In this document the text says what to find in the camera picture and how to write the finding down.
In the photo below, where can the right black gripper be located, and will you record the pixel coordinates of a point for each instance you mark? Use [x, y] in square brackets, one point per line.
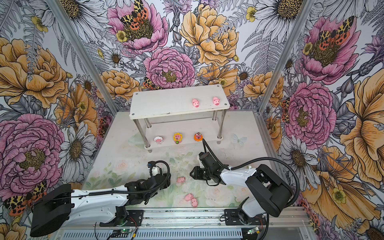
[196, 170]

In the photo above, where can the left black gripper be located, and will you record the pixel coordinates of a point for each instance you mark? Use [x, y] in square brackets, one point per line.
[167, 183]

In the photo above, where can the small pink pig toy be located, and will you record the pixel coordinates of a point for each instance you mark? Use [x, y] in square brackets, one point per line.
[216, 101]
[188, 197]
[180, 180]
[196, 103]
[194, 202]

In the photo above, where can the pink toy with yellow flower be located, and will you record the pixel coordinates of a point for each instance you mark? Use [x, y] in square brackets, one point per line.
[177, 137]

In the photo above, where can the pink white hooded toy figure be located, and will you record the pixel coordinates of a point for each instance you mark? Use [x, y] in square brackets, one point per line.
[158, 139]

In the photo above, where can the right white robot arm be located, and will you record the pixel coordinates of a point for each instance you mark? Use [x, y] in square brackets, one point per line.
[269, 193]

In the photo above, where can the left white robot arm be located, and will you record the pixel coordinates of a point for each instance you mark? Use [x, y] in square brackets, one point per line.
[107, 207]

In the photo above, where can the white two-tier shelf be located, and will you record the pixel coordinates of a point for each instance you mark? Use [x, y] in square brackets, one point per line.
[166, 112]

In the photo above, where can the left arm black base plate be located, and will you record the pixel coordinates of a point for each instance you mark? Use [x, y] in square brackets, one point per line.
[125, 218]

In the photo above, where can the aluminium front rail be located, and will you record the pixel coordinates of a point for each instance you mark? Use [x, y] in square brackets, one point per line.
[209, 217]

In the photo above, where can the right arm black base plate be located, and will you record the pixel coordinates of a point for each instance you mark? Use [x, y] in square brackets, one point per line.
[235, 217]

